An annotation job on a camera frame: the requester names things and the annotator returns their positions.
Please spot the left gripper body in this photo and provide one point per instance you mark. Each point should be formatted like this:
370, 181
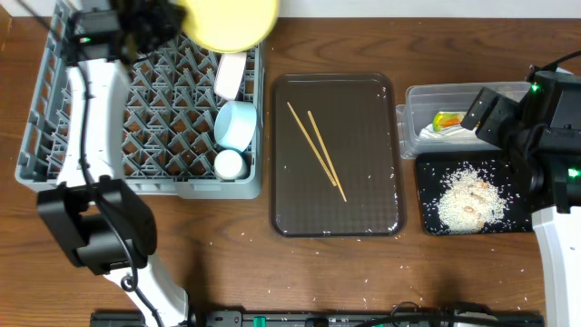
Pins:
152, 29

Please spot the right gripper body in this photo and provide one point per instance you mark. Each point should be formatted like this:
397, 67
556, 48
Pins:
501, 125

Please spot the green snack wrapper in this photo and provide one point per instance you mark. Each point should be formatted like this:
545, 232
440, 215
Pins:
444, 121

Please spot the white paper napkin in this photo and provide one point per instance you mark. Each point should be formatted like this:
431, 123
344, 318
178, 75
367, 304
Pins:
455, 132

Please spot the yellow plate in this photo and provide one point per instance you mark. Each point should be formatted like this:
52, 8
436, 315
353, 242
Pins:
229, 26

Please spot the leftover rice pile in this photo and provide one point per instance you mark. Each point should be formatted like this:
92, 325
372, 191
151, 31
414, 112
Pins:
469, 201

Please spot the pink bowl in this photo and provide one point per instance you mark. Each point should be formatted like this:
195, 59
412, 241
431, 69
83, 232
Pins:
229, 75

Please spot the blue bowl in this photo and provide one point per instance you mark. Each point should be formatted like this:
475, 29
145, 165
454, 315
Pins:
235, 125

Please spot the white cup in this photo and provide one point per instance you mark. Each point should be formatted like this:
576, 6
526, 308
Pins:
229, 166

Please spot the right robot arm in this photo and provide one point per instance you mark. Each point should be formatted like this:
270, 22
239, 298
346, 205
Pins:
540, 135

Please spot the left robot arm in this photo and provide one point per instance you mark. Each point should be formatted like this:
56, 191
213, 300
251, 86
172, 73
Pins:
94, 216

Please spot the black waste tray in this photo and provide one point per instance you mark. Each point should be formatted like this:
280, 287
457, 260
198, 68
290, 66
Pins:
431, 169

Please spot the clear plastic bin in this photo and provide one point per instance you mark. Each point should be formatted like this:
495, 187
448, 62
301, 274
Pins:
424, 102

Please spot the grey dish rack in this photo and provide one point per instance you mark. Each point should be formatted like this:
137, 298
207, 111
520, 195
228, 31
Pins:
168, 143

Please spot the dark brown serving tray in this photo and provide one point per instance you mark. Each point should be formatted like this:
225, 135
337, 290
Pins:
357, 120

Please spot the left wooden chopstick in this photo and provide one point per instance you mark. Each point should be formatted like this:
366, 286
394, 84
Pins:
312, 145

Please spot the wooden chopstick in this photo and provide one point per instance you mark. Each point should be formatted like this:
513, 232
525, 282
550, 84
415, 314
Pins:
312, 145
327, 156

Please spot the right wooden chopstick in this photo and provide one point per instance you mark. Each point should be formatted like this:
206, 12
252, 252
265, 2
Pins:
327, 156

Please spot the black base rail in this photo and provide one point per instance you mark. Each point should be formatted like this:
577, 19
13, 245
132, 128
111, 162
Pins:
238, 319

